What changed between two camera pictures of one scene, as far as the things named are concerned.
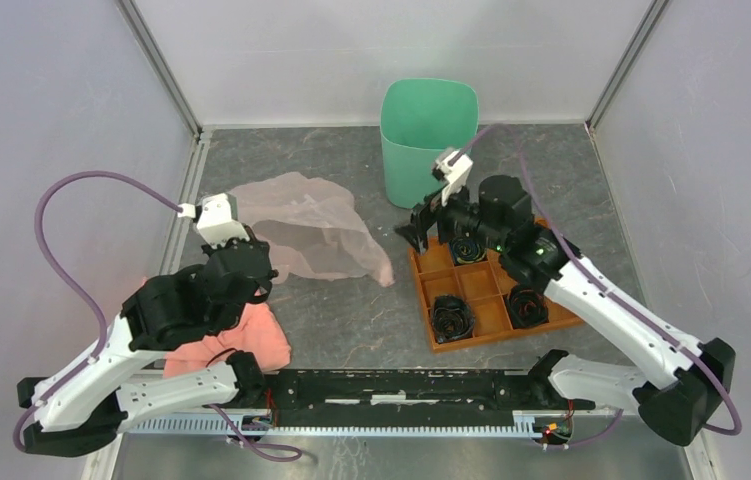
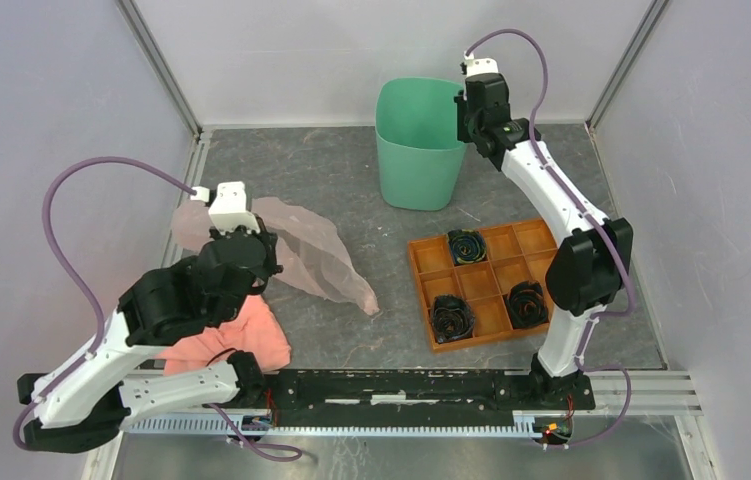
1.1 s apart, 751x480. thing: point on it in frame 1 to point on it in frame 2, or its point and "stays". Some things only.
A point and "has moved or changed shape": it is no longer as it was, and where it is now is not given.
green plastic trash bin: [422, 118] stays
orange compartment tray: [483, 285] stays
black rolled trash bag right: [527, 307] stays
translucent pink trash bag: [312, 230] has moved or changed shape
